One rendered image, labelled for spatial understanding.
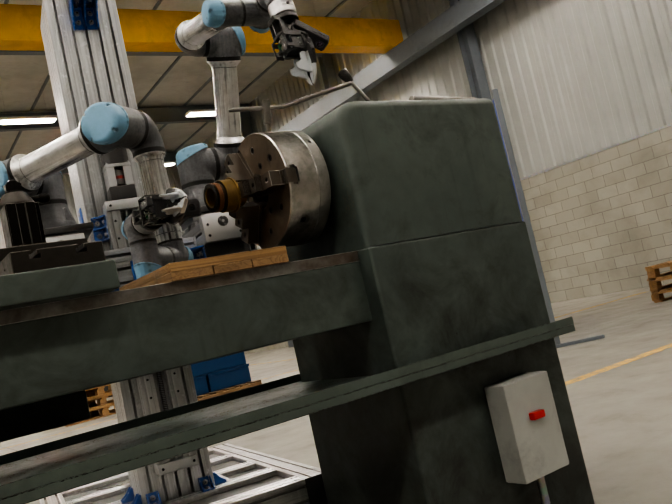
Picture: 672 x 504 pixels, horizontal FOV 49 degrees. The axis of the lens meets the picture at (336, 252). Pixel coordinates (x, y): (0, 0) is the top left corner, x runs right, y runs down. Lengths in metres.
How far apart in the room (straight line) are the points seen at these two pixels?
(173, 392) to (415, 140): 1.18
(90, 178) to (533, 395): 1.62
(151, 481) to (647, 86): 11.37
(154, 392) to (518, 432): 1.20
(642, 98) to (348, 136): 11.28
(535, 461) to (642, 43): 11.36
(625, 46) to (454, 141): 11.17
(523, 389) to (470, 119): 0.79
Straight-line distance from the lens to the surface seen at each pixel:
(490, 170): 2.22
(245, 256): 1.72
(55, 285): 1.52
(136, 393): 2.62
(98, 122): 2.14
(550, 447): 2.12
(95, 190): 2.69
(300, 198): 1.87
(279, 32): 2.09
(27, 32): 13.06
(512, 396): 2.02
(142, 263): 2.07
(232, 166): 2.01
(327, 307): 1.83
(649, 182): 12.97
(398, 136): 2.02
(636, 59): 13.16
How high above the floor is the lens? 0.72
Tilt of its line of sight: 5 degrees up
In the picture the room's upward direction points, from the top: 13 degrees counter-clockwise
